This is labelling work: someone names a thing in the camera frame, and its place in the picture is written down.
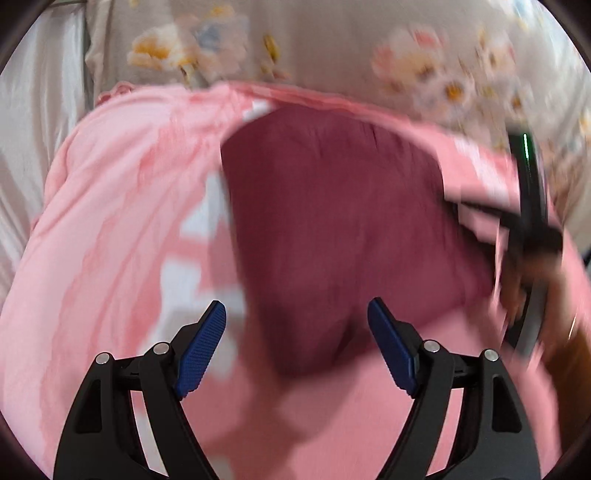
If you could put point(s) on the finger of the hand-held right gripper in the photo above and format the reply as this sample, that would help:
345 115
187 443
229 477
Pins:
480 210

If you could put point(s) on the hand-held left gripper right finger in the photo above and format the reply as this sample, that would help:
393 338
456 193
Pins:
392 346

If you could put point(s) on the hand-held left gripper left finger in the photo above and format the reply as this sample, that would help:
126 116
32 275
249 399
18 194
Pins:
203 350

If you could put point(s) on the maroon padded jacket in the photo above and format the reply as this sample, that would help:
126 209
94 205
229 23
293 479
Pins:
332 230

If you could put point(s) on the person's right hand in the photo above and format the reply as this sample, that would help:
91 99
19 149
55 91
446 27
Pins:
561 304

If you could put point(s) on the pink blanket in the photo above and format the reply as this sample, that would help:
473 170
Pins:
115 207

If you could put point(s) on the floral grey quilt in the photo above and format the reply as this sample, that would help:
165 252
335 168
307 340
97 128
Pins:
323 41

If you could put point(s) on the white bed sheet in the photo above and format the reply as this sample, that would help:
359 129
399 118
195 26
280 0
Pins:
32 115

